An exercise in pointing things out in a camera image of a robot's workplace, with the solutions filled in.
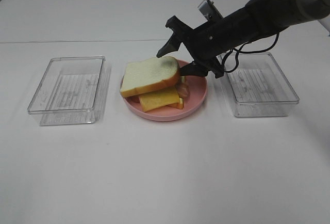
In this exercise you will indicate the clear left plastic tray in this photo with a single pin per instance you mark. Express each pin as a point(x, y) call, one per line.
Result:
point(71, 91)

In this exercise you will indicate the clear plastic tray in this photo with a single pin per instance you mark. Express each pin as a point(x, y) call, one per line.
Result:
point(259, 88)
point(71, 91)

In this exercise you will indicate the pink bacon strip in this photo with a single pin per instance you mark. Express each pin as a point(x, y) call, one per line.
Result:
point(180, 90)

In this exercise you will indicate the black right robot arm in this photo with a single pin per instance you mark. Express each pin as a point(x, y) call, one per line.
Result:
point(258, 19)

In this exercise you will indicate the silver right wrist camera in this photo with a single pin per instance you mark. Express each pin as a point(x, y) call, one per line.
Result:
point(209, 11)

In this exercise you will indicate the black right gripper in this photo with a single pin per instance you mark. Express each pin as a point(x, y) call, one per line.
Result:
point(204, 44)

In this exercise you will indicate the bread slice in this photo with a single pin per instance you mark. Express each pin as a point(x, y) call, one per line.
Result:
point(149, 75)
point(178, 105)

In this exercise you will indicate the clear right plastic tray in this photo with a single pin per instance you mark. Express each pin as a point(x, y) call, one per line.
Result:
point(259, 88)

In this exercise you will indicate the yellow cheese slice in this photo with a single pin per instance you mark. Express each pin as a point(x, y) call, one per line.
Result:
point(148, 104)

